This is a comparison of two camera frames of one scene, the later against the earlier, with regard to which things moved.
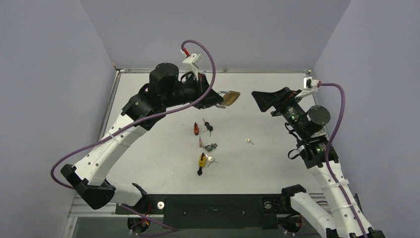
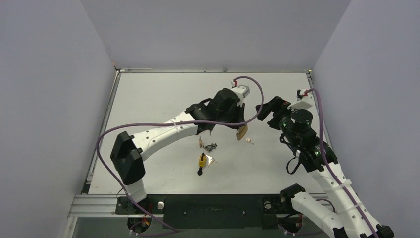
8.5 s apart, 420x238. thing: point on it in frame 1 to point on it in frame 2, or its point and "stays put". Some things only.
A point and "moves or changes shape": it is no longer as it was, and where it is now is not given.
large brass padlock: x=229 y=98 moves or changes shape
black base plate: x=211 y=211 stays put
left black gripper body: x=195 y=89 to x=235 y=114
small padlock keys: x=210 y=147 stays put
